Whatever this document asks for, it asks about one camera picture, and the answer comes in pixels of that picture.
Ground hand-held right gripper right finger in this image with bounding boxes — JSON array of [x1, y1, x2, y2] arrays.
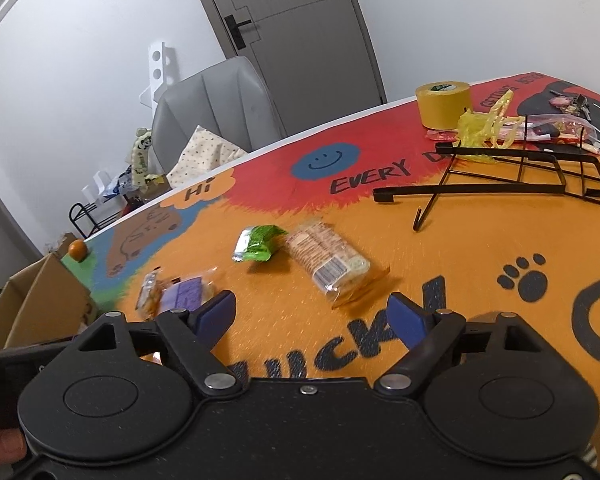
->
[[374, 293, 549, 397]]

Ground panda print bag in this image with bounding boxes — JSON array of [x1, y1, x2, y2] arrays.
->
[[129, 127, 157, 187]]

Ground yellow tape roll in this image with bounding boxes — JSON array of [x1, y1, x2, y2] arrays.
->
[[414, 79, 474, 130]]

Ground black shoe rack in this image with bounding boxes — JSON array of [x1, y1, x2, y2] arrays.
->
[[68, 199, 122, 239]]

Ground grey chair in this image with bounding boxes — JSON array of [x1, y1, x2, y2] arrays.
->
[[149, 55, 284, 174]]

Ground purple snack packet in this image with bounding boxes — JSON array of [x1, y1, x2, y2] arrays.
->
[[159, 276, 217, 314]]

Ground dotted cream cushion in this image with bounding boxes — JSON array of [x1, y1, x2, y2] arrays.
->
[[165, 124, 249, 192]]

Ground yellow plastic bag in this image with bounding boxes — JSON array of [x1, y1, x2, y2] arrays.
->
[[454, 89, 527, 162]]

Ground clear biscuit packet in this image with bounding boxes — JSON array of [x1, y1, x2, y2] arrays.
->
[[284, 219, 392, 310]]

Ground white perforated bracket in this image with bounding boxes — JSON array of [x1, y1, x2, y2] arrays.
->
[[138, 42, 179, 107]]

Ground person's left hand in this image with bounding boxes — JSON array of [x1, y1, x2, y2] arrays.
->
[[0, 428, 28, 468]]

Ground black wire rack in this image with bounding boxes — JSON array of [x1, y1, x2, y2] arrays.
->
[[372, 114, 600, 234]]

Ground grey door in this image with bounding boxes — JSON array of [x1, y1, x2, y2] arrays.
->
[[184, 0, 387, 139]]

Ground green snack packet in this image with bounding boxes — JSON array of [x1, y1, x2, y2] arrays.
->
[[231, 224, 289, 264]]

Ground black door handle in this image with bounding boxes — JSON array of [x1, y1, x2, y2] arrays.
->
[[223, 14, 254, 50]]

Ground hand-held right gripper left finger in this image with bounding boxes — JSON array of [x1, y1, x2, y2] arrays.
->
[[75, 289, 244, 394]]

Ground clear zip bag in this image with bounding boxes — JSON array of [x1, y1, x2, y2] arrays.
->
[[524, 109, 600, 154]]

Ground cardboard box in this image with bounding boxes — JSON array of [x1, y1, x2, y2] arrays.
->
[[0, 254, 97, 352]]

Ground small orange snack packet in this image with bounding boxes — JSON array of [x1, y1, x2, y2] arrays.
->
[[134, 269, 164, 319]]

